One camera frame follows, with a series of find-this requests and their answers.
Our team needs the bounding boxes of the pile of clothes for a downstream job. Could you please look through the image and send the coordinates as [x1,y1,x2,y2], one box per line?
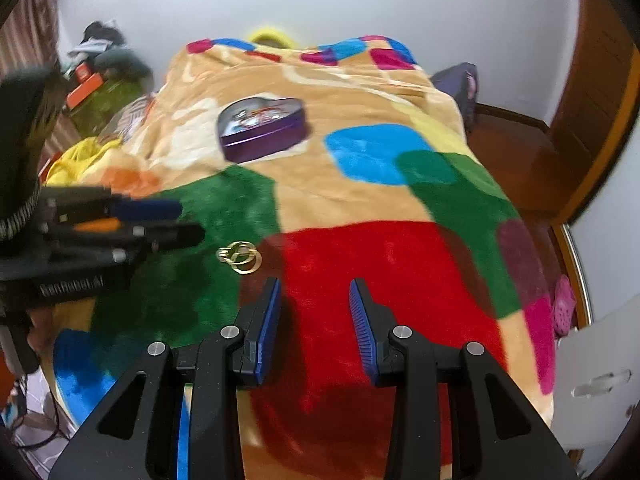
[67,20,153,81]

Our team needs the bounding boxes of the green patterned bag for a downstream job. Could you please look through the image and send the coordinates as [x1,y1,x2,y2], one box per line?
[70,77,156,136]

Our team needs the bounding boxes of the purple heart-shaped tin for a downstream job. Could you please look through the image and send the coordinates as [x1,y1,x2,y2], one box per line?
[216,96,307,164]

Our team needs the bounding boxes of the striped brown curtain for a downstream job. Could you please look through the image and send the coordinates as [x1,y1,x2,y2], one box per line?
[0,0,66,161]

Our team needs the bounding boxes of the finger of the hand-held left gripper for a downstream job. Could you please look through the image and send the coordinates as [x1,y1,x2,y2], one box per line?
[47,222,206,263]
[45,191,183,225]

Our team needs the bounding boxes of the grey backpack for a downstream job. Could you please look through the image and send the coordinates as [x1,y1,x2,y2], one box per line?
[430,62,478,133]

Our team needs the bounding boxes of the pink slipper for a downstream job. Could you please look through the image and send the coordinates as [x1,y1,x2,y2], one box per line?
[552,275,577,337]

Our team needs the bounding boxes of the striped cloth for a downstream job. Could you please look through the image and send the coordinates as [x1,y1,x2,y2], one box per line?
[100,92,156,143]

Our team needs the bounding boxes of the colourful patchwork blanket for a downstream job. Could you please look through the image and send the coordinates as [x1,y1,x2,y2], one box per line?
[45,35,558,480]

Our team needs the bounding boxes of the white sliding wardrobe door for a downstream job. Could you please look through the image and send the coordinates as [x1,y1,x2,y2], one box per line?
[567,160,640,328]

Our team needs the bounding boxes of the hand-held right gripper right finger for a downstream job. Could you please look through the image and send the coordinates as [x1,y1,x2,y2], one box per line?
[348,278,576,480]

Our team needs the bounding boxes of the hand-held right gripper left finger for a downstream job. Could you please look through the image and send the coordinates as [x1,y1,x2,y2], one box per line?
[47,276,283,480]

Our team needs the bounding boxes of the yellow foam hoop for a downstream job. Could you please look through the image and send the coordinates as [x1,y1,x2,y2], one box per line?
[247,27,301,48]

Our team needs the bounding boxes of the white cabinet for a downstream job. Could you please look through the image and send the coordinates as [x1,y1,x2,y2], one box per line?
[550,295,640,466]

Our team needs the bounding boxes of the yellow cloth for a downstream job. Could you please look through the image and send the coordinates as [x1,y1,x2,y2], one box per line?
[45,135,126,186]

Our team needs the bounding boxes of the wooden door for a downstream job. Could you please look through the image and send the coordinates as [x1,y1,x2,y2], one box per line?
[547,0,640,226]

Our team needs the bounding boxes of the gold linked rings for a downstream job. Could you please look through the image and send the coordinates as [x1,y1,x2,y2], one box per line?
[216,241,262,275]

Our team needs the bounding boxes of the printed heart tin lid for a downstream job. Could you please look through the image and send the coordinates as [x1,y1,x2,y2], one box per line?
[217,96,303,142]

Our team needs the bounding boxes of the orange box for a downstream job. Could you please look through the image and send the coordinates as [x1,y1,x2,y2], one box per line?
[65,72,103,108]

